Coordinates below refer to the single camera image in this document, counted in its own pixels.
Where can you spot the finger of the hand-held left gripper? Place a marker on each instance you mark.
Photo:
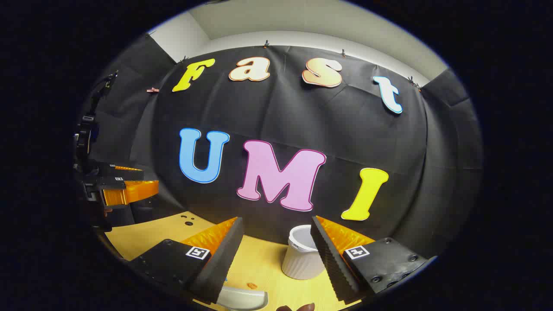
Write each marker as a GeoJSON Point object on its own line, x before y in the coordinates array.
{"type": "Point", "coordinates": [134, 191]}
{"type": "Point", "coordinates": [116, 170]}

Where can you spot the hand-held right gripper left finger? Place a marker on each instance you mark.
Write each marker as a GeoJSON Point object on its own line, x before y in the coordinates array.
{"type": "Point", "coordinates": [220, 263]}

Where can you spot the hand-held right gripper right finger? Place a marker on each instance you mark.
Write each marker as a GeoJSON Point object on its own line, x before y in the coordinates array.
{"type": "Point", "coordinates": [330, 259]}

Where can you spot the white ribbed garbage bin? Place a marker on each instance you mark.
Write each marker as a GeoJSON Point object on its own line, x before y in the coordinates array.
{"type": "Point", "coordinates": [298, 263]}

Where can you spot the white dustpan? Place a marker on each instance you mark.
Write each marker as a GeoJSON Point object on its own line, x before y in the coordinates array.
{"type": "Point", "coordinates": [242, 299]}

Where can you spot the wooden desktop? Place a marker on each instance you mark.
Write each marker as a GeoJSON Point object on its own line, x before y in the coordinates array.
{"type": "Point", "coordinates": [263, 263]}

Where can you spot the black backdrop cloth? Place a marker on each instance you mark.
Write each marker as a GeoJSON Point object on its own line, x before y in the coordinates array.
{"type": "Point", "coordinates": [302, 112]}

